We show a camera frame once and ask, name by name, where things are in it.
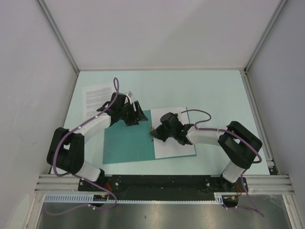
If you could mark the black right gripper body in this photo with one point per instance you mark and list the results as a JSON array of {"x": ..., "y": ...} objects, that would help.
[{"x": 167, "y": 134}]

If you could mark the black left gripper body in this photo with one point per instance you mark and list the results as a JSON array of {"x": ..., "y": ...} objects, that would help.
[{"x": 127, "y": 113}]

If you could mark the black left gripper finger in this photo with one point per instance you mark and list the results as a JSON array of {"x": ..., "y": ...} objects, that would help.
[
  {"x": 131, "y": 123},
  {"x": 139, "y": 112}
]

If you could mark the chrome folder clip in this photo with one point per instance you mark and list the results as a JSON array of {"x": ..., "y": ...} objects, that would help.
[{"x": 152, "y": 133}]

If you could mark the teal folder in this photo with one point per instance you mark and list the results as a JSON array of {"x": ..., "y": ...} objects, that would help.
[{"x": 128, "y": 143}]

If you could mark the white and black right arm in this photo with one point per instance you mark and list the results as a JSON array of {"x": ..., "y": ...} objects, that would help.
[{"x": 240, "y": 145}]

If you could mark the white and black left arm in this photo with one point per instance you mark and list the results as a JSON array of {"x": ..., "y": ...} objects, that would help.
[{"x": 67, "y": 149}]

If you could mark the printed white paper sheet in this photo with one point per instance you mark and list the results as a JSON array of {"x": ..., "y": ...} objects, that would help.
[{"x": 94, "y": 97}]

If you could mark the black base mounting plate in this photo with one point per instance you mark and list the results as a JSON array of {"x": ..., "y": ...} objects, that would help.
[{"x": 168, "y": 187}]

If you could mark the grey slotted cable duct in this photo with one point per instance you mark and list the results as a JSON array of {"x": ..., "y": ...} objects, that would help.
[{"x": 105, "y": 199}]

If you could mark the aluminium frame rail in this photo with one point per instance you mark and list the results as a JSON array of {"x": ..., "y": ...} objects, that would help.
[{"x": 257, "y": 184}]

